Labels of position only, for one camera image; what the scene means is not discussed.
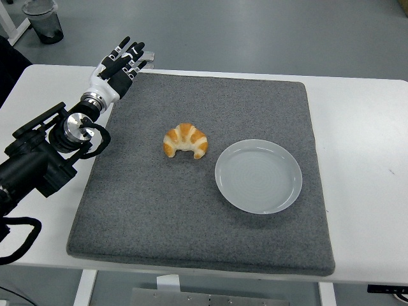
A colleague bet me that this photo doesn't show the thin black floor cable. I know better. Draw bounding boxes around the thin black floor cable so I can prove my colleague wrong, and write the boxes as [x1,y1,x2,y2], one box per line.
[0,285,34,306]

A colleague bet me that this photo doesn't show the grey felt mat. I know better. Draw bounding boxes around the grey felt mat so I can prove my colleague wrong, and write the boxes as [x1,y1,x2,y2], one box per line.
[66,71,336,277]

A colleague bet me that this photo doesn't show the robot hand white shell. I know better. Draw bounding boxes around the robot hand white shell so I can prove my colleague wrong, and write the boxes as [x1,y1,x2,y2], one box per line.
[86,36,149,105]

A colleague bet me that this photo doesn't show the grey metal plate with screws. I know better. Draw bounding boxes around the grey metal plate with screws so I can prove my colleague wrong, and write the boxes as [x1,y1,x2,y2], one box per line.
[129,287,279,306]

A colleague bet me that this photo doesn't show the bin with black bag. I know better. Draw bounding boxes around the bin with black bag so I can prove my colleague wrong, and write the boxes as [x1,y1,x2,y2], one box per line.
[22,0,64,45]

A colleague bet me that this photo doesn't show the pale grey round plate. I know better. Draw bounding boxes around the pale grey round plate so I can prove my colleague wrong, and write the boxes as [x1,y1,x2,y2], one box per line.
[214,138,303,215]

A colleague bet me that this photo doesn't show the white bracket under table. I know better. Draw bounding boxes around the white bracket under table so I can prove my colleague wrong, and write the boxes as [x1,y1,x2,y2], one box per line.
[156,274,182,291]

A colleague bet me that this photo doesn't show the white table leg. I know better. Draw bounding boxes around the white table leg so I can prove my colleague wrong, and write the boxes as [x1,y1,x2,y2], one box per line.
[317,282,336,306]
[72,270,98,306]

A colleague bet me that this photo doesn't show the black fabric object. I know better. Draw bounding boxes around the black fabric object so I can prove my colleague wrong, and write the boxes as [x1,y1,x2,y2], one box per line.
[0,34,33,108]

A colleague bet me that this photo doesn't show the white furniture frame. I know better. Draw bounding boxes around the white furniture frame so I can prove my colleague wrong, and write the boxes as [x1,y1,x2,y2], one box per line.
[0,0,31,47]

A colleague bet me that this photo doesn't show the golden croissant bread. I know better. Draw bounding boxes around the golden croissant bread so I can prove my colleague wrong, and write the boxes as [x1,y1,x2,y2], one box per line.
[163,122,209,159]

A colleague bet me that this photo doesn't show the black table control panel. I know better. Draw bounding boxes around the black table control panel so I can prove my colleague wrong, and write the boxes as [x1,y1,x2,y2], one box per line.
[367,283,408,295]

